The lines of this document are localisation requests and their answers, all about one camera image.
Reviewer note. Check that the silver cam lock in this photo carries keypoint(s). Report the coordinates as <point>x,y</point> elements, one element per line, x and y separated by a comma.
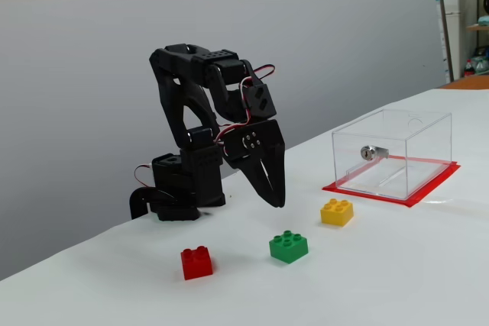
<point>366,153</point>

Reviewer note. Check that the green lego brick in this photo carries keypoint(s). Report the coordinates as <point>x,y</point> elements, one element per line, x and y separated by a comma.
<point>288,249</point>

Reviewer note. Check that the white refrigerator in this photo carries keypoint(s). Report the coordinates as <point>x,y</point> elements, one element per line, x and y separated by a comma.
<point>454,36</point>

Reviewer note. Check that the grey metal shelf post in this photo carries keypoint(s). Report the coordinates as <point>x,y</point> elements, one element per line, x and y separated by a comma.
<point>443,17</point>

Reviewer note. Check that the red lego brick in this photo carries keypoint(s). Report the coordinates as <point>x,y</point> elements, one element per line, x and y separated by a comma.
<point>196,265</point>

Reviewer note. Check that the red tape frame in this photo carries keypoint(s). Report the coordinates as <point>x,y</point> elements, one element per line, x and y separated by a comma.
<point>363,193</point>

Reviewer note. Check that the yellow lego brick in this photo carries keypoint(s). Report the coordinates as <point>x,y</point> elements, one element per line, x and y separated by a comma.
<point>336,213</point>

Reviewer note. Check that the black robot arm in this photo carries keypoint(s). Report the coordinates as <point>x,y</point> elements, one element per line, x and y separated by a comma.
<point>172,85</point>

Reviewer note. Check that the teal round object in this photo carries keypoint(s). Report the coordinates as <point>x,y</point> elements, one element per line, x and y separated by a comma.
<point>484,20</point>

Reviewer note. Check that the black table clamp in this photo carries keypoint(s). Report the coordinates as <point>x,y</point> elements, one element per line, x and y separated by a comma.
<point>136,202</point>

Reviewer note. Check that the orange wooden table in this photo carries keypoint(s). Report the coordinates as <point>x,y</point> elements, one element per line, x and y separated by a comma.
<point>470,82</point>

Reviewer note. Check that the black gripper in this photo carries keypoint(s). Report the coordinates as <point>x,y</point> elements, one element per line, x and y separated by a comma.
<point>267,139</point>

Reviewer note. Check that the transparent acrylic box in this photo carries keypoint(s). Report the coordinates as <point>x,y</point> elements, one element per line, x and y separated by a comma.
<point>428,142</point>

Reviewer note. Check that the wooden shelf board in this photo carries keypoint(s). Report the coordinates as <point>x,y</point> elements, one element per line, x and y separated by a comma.
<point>478,28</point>

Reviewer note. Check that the cola bottle red cap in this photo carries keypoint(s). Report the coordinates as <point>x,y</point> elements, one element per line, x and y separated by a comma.
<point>468,69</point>

